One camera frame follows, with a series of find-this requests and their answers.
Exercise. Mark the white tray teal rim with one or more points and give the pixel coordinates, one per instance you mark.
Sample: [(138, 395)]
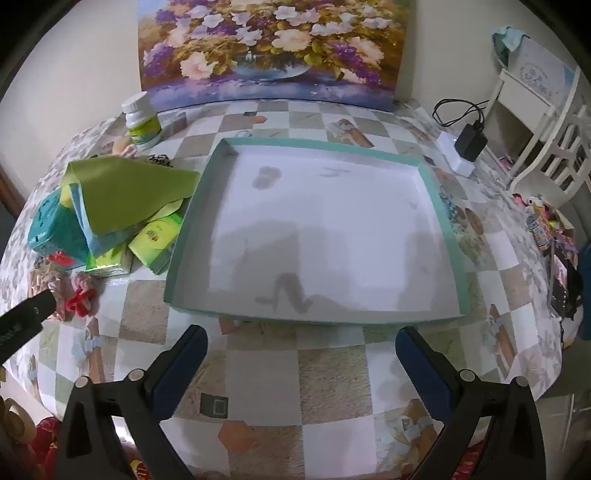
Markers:
[(323, 221)]

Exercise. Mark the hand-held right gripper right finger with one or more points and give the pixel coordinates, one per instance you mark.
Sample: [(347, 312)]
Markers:
[(422, 369)]

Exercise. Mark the blue face mask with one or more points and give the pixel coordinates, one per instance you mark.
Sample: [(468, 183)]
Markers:
[(101, 242)]

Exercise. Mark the white bottle green label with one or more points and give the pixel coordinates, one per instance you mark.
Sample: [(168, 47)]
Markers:
[(141, 124)]

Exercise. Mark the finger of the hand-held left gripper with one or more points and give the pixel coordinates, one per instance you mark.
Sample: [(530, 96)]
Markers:
[(23, 323)]

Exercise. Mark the beige powder puff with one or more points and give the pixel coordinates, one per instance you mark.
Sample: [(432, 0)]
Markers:
[(125, 148)]

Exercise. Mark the teal plastic toy box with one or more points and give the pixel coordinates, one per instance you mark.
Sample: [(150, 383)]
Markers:
[(53, 230)]

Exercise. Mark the white power strip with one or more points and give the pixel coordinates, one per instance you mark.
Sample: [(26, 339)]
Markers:
[(455, 157)]

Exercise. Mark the leopard print scrunchie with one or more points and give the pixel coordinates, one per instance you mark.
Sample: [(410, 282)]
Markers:
[(160, 160)]

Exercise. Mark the red patterned cloth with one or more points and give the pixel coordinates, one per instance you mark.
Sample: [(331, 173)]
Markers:
[(44, 436)]

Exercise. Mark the red scrunchie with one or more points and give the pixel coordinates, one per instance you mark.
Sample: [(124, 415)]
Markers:
[(78, 303)]

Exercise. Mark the yellow green sponge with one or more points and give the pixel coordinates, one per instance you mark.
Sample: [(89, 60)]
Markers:
[(69, 194)]

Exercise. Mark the checked printed tablecloth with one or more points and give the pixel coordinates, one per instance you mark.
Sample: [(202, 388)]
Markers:
[(332, 383)]

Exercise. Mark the flower painting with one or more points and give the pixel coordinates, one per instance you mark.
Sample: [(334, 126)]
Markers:
[(277, 46)]

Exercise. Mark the pink floral scrunchie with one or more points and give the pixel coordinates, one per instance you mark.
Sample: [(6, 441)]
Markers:
[(85, 280)]

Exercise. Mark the green cloth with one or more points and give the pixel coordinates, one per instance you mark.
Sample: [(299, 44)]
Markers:
[(134, 184)]

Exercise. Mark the pile of colourful packets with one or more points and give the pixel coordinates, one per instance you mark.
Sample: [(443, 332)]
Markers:
[(549, 230)]

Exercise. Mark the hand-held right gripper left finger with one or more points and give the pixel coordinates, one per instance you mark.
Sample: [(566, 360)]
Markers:
[(180, 369)]

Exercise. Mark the black power adapter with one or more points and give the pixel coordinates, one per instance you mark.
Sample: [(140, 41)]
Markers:
[(471, 141)]

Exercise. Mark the white chair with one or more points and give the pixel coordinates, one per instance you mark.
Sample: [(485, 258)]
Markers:
[(554, 138)]

